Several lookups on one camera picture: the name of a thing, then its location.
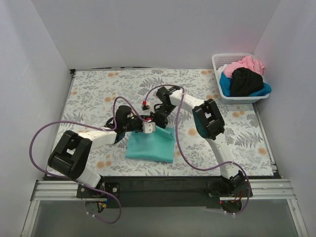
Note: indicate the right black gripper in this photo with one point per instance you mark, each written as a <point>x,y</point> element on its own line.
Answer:
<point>160,118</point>

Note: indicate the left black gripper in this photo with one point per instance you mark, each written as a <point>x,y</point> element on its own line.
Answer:
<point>138,122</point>

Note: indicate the teal t shirt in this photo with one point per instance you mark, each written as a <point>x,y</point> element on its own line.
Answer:
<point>156,146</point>

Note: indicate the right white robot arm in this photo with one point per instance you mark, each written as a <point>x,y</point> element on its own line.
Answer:
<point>209,124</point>

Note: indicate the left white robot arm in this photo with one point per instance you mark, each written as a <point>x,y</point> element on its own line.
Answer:
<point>70,155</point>

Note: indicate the floral table cloth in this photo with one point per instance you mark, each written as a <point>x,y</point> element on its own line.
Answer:
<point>94,94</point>

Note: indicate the blue t shirt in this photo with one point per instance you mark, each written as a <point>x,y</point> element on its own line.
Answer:
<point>225,84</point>

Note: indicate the white plastic laundry basket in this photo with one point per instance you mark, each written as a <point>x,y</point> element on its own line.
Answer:
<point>218,60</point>

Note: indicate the black t shirt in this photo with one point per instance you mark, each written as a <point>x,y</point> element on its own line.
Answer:
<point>245,82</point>

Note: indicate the pink t shirt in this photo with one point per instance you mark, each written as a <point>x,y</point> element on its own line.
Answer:
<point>247,62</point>

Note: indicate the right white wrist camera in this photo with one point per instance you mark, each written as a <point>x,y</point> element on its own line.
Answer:
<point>146,106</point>

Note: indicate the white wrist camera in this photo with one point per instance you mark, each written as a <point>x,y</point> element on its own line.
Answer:
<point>149,126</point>
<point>146,106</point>

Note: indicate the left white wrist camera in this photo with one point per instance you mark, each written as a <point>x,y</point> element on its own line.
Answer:
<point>149,126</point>

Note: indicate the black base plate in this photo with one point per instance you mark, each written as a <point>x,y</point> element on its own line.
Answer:
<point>175,191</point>

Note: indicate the aluminium frame rail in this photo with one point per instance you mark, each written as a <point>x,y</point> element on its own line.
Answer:
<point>69,191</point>

